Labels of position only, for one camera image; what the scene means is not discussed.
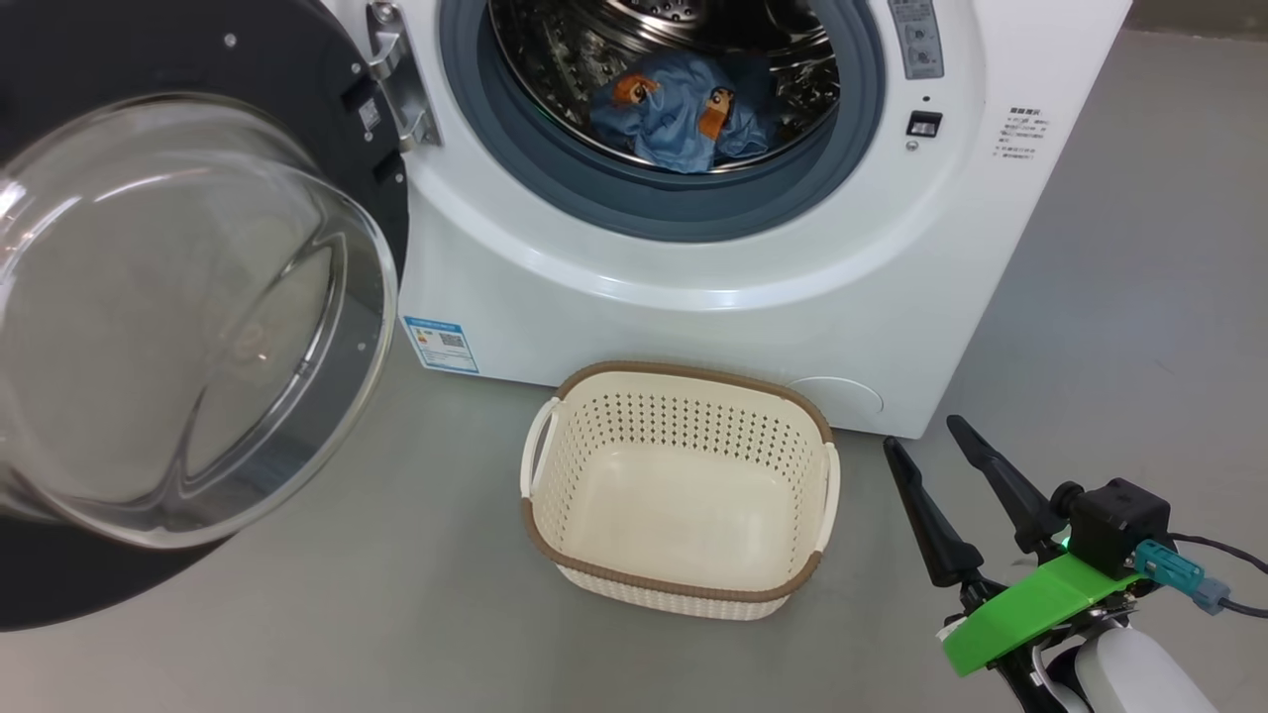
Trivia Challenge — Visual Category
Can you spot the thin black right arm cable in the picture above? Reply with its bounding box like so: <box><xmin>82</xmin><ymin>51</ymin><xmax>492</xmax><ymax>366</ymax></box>
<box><xmin>1169</xmin><ymin>532</ymin><xmax>1268</xmax><ymax>621</ymax></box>

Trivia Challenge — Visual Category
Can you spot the washing machine glass door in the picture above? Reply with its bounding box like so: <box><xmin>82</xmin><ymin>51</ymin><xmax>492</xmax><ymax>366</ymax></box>
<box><xmin>0</xmin><ymin>0</ymin><xmax>411</xmax><ymax>633</ymax></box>

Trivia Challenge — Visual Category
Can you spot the white front-load washing machine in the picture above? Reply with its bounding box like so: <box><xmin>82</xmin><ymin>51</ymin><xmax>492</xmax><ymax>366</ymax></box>
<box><xmin>317</xmin><ymin>0</ymin><xmax>1134</xmax><ymax>441</ymax></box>

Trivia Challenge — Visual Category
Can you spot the teal right camera cable connector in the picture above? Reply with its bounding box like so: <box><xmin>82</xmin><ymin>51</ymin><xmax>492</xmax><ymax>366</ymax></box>
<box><xmin>1133</xmin><ymin>539</ymin><xmax>1233</xmax><ymax>616</ymax></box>

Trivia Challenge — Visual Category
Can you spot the blue bear print garment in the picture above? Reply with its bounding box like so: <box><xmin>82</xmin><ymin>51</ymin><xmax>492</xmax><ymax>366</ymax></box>
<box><xmin>588</xmin><ymin>51</ymin><xmax>772</xmax><ymax>175</ymax></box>

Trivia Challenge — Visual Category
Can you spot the cream perforated laundry basket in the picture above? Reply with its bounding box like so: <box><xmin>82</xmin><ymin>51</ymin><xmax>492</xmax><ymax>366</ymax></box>
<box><xmin>519</xmin><ymin>359</ymin><xmax>842</xmax><ymax>623</ymax></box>

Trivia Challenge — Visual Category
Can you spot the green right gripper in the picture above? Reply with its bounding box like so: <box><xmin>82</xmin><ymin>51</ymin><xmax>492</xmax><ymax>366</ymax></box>
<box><xmin>882</xmin><ymin>414</ymin><xmax>1152</xmax><ymax>713</ymax></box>

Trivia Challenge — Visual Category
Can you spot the blue energy label sticker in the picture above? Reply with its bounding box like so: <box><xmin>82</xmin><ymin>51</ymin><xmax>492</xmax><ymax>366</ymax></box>
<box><xmin>403</xmin><ymin>316</ymin><xmax>480</xmax><ymax>375</ymax></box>

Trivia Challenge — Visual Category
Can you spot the grey warning label sticker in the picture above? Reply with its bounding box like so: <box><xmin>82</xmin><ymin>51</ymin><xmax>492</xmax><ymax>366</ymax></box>
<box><xmin>886</xmin><ymin>0</ymin><xmax>946</xmax><ymax>81</ymax></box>

